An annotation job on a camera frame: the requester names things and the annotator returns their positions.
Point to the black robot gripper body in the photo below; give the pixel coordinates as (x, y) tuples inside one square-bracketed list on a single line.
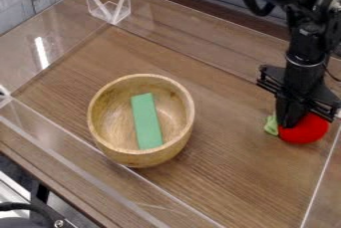
[(301, 81)]

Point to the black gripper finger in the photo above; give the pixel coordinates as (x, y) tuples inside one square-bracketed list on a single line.
[(291, 110)]

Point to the red plush fruit green stem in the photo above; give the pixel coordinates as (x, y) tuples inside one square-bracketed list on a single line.
[(308, 131)]

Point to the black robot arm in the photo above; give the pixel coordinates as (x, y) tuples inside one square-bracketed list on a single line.
[(315, 27)]

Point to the green rectangular block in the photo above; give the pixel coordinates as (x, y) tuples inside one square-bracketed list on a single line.
[(148, 126)]

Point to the round wooden bowl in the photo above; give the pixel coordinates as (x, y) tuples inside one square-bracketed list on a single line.
[(112, 123)]

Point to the black metal table leg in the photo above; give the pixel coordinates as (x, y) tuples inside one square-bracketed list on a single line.
[(46, 213)]

